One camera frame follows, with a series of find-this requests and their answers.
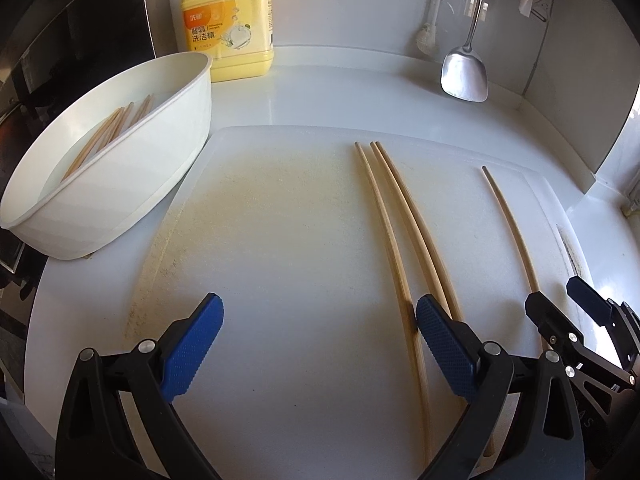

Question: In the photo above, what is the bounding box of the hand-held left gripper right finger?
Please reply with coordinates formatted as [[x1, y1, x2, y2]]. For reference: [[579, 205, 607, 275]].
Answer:
[[416, 294, 586, 480]]

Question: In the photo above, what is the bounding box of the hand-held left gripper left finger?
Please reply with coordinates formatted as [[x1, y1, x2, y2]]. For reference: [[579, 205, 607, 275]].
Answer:
[[55, 292, 225, 480]]

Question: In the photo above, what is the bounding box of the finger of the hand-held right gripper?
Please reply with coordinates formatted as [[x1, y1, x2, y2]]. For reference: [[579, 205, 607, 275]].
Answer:
[[525, 291, 632, 385], [566, 276, 640, 367]]

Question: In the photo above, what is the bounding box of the white plastic cutting board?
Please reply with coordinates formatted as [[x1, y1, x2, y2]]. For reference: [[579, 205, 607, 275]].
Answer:
[[122, 125, 601, 480]]

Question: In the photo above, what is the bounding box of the white round basin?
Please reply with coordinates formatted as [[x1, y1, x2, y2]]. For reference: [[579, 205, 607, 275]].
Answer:
[[0, 51, 215, 261]]

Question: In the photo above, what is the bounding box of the metal spatula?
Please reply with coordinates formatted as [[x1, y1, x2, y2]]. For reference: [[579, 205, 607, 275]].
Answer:
[[440, 0, 493, 103]]

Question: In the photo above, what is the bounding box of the yellow dish soap bottle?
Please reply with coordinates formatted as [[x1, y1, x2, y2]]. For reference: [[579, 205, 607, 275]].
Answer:
[[167, 0, 276, 84]]

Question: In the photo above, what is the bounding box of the black glass stove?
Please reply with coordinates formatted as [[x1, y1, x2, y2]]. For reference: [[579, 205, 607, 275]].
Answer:
[[0, 0, 156, 161]]

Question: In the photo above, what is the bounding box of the white long-handled brush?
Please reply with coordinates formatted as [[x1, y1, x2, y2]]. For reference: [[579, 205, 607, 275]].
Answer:
[[415, 0, 448, 56]]

